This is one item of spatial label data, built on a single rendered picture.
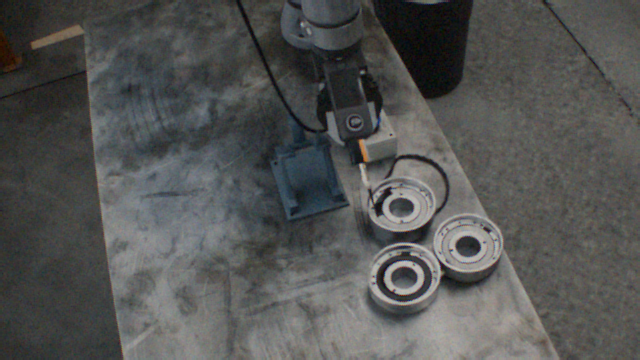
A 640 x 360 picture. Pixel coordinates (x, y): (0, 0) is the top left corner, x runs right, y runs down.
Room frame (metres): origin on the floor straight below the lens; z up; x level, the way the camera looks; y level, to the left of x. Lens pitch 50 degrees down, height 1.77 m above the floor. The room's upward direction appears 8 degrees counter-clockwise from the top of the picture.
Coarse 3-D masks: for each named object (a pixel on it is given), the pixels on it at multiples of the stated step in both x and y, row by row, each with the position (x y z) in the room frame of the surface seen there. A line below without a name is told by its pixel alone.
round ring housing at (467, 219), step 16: (448, 224) 0.66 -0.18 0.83; (464, 224) 0.65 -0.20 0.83; (480, 224) 0.65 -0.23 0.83; (464, 240) 0.63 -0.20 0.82; (480, 240) 0.62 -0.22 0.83; (496, 240) 0.62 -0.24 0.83; (480, 256) 0.59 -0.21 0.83; (496, 256) 0.58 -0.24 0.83; (448, 272) 0.58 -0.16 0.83; (464, 272) 0.56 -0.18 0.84; (480, 272) 0.56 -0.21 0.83
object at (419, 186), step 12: (384, 180) 0.75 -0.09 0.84; (396, 180) 0.75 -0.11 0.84; (408, 180) 0.75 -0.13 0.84; (420, 180) 0.74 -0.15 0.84; (420, 192) 0.73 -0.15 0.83; (432, 192) 0.71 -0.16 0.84; (372, 204) 0.72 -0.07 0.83; (384, 204) 0.71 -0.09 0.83; (396, 204) 0.72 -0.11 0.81; (408, 204) 0.72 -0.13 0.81; (432, 204) 0.70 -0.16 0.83; (372, 216) 0.68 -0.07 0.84; (384, 216) 0.69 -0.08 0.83; (432, 216) 0.67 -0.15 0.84; (384, 228) 0.66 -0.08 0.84; (420, 228) 0.65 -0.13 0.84; (396, 240) 0.66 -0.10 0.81; (408, 240) 0.65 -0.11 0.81
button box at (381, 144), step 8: (384, 120) 0.87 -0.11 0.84; (376, 128) 0.85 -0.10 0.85; (384, 128) 0.85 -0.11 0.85; (392, 128) 0.85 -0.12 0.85; (376, 136) 0.84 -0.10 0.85; (384, 136) 0.84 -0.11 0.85; (392, 136) 0.83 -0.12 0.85; (368, 144) 0.82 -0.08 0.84; (376, 144) 0.83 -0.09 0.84; (384, 144) 0.83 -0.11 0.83; (392, 144) 0.83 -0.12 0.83; (368, 152) 0.82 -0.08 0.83; (376, 152) 0.83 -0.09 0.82; (384, 152) 0.83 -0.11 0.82; (392, 152) 0.83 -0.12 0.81; (376, 160) 0.83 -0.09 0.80
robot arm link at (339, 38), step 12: (360, 12) 0.78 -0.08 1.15; (348, 24) 0.76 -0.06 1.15; (360, 24) 0.77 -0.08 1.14; (312, 36) 0.77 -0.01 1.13; (324, 36) 0.76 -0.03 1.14; (336, 36) 0.75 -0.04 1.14; (348, 36) 0.76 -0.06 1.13; (360, 36) 0.77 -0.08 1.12; (324, 48) 0.76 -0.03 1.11; (336, 48) 0.76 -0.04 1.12
